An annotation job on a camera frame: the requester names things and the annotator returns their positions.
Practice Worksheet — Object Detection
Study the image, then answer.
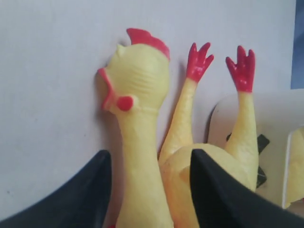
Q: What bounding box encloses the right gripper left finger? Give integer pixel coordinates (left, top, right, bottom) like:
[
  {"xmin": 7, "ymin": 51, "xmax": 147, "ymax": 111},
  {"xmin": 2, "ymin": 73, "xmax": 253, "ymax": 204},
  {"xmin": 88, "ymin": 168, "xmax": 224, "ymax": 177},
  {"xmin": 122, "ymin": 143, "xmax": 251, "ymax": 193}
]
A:
[{"xmin": 0, "ymin": 150, "xmax": 112, "ymax": 228}]

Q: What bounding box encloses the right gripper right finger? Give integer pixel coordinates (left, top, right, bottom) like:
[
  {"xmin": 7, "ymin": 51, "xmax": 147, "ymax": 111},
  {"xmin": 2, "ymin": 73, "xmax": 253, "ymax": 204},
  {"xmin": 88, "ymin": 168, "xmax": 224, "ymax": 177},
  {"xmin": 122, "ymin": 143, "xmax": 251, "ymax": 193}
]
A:
[{"xmin": 191, "ymin": 149, "xmax": 304, "ymax": 228}]

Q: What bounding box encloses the headless rubber chicken body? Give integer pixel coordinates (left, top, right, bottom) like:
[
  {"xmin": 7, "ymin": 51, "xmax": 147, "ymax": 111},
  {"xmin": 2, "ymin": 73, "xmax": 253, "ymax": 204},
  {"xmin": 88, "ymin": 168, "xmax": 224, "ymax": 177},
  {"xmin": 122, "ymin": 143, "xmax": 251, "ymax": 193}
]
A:
[{"xmin": 285, "ymin": 127, "xmax": 304, "ymax": 208}]

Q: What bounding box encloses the whole rubber chicken front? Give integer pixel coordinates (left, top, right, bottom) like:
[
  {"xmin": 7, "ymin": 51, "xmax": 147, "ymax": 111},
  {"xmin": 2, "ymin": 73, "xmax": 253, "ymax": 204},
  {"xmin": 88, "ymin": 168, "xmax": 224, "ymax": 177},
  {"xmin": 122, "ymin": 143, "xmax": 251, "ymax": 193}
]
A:
[{"xmin": 95, "ymin": 28, "xmax": 173, "ymax": 228}]

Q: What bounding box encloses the whole rubber chicken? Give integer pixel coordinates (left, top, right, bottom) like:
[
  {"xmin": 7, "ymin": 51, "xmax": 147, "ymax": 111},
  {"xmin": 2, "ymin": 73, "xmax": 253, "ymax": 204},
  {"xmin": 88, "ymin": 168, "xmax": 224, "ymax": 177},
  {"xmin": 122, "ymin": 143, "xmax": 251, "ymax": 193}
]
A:
[
  {"xmin": 95, "ymin": 28, "xmax": 173, "ymax": 228},
  {"xmin": 159, "ymin": 43, "xmax": 259, "ymax": 228}
]

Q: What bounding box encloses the whole rubber chicken rear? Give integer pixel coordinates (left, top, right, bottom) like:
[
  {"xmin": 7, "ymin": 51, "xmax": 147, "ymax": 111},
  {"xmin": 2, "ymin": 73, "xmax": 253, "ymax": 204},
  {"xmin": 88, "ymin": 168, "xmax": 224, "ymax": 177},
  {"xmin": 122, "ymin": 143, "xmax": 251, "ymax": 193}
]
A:
[{"xmin": 159, "ymin": 43, "xmax": 259, "ymax": 228}]

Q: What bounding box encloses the cream bin marked X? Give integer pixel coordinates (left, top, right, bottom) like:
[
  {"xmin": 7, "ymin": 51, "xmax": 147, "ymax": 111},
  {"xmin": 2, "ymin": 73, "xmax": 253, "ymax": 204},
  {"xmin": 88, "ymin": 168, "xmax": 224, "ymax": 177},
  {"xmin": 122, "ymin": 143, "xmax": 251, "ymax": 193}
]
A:
[{"xmin": 208, "ymin": 89, "xmax": 304, "ymax": 207}]

